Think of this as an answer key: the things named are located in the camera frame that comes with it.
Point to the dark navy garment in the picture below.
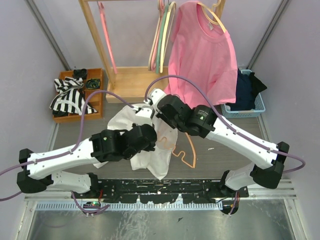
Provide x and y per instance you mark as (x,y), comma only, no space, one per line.
(245,101)

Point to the orange hanger with metal hook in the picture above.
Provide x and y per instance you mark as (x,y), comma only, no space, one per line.
(187,156)

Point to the blue plastic basket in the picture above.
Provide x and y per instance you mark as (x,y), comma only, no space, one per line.
(259,106)

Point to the black white striped shirt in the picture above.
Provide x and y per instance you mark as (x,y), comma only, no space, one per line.
(69,99)

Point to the light pink hanger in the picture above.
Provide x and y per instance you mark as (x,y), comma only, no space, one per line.
(153,51)

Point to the green black rolled socks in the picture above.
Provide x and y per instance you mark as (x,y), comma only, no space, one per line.
(93,84)

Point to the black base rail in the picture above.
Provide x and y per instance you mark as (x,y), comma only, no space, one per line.
(128,191)

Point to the green hanger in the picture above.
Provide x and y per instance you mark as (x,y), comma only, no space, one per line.
(160,47)

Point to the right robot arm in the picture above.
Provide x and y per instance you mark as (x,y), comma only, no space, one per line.
(266,167)

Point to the orange wooden organizer tray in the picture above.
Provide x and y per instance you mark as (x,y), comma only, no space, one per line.
(93,108)

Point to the yellow hanger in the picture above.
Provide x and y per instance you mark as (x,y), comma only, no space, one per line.
(168,26)

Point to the black garment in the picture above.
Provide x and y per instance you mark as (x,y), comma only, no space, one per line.
(256,84)

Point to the wooden clothes rack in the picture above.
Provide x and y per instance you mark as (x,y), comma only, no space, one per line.
(130,82)

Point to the natural wood hanger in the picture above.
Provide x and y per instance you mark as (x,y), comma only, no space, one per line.
(213,14)

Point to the pink t shirt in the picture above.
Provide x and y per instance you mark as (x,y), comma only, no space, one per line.
(202,65)

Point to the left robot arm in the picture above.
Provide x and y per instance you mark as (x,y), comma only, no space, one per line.
(47,170)

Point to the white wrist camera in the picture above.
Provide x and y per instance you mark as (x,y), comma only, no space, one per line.
(143,115)
(154,97)

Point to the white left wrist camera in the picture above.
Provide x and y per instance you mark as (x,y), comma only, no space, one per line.
(143,115)

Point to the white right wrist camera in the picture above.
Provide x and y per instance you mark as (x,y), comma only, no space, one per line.
(154,97)

